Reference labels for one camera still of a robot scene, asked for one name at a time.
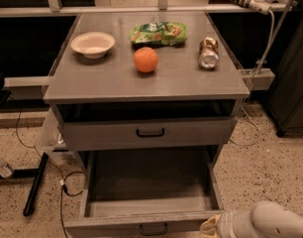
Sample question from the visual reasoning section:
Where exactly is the clear plastic bottle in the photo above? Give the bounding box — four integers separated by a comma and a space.
0, 158, 14, 179

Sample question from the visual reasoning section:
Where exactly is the orange fruit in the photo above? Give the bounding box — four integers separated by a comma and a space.
134, 47, 158, 73

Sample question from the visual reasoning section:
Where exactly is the black metal leg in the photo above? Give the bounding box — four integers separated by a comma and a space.
23, 153, 49, 217

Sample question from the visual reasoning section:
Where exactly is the grey drawer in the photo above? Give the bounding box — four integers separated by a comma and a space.
61, 117, 237, 152
65, 147, 223, 238

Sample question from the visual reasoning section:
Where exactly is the green chip bag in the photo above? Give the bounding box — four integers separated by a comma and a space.
130, 22, 187, 47

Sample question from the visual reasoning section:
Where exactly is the white cable right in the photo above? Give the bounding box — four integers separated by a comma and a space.
229, 9, 276, 148

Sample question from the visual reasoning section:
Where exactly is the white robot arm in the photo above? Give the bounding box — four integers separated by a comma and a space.
200, 201, 303, 238

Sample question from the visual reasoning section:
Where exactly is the black floor cable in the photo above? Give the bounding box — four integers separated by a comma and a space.
14, 99, 85, 238

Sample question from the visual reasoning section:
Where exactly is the grey drawer cabinet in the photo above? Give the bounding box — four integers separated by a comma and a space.
42, 10, 252, 171

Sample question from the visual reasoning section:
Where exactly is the grey top drawer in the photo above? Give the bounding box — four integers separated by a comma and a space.
61, 117, 237, 152

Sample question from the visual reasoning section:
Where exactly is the crushed soda can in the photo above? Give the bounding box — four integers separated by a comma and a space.
198, 37, 219, 69

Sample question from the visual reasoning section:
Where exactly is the dark cabinet right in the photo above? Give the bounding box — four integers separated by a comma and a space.
263, 0, 303, 137

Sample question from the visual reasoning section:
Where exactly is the white bowl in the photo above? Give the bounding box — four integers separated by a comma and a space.
70, 32, 115, 59

